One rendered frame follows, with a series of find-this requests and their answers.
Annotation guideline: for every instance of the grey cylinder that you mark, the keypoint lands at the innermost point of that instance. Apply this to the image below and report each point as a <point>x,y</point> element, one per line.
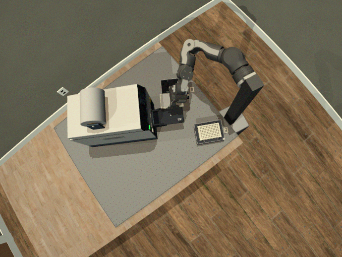
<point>92,106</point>

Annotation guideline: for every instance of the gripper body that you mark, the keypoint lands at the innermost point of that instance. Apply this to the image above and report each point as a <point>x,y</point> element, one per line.
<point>177,98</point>

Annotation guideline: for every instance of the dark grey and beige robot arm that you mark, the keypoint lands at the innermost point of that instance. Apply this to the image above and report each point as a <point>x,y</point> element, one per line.
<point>232,58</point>

